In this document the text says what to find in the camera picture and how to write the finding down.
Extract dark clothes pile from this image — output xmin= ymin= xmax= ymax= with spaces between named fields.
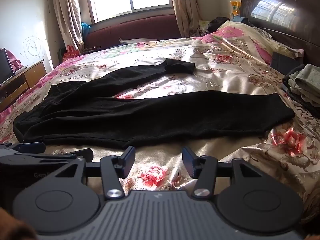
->
xmin=208 ymin=16 xmax=232 ymax=33

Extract pink cloth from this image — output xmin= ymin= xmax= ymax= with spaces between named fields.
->
xmin=5 ymin=49 xmax=22 ymax=68

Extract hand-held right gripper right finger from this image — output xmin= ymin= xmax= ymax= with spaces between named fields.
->
xmin=182 ymin=147 xmax=268 ymax=202

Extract black pants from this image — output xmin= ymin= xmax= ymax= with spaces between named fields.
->
xmin=13 ymin=59 xmax=296 ymax=148

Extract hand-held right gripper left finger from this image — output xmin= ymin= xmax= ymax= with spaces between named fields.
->
xmin=51 ymin=146 xmax=136 ymax=202

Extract wooden cabinet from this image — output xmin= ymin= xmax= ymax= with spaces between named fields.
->
xmin=0 ymin=59 xmax=48 ymax=113

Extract pink floral pillow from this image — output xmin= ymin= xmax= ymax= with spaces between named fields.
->
xmin=214 ymin=20 xmax=304 ymax=65

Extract stack of folded clothes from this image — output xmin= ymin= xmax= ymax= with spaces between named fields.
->
xmin=282 ymin=64 xmax=320 ymax=118

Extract maroon sofa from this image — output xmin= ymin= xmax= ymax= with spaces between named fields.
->
xmin=84 ymin=14 xmax=182 ymax=50

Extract beige curtain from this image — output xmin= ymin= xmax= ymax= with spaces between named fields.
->
xmin=169 ymin=0 xmax=203 ymax=39
xmin=49 ymin=0 xmax=85 ymax=55

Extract person's left forearm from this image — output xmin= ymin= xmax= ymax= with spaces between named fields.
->
xmin=0 ymin=206 xmax=38 ymax=240

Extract yellow packet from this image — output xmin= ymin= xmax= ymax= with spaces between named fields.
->
xmin=230 ymin=0 xmax=242 ymax=19

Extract floral satin bedspread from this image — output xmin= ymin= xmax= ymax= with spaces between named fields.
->
xmin=0 ymin=20 xmax=320 ymax=230

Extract dark wooden headboard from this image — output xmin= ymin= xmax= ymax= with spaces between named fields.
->
xmin=240 ymin=0 xmax=320 ymax=67

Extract red bag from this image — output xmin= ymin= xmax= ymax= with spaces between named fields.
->
xmin=62 ymin=45 xmax=80 ymax=62

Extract black television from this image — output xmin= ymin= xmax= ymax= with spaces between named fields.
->
xmin=0 ymin=48 xmax=15 ymax=84

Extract blue plastic bag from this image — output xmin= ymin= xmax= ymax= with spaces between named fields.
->
xmin=80 ymin=22 xmax=91 ymax=40

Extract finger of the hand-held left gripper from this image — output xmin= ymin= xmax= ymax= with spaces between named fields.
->
xmin=37 ymin=148 xmax=93 ymax=161
xmin=0 ymin=142 xmax=46 ymax=154

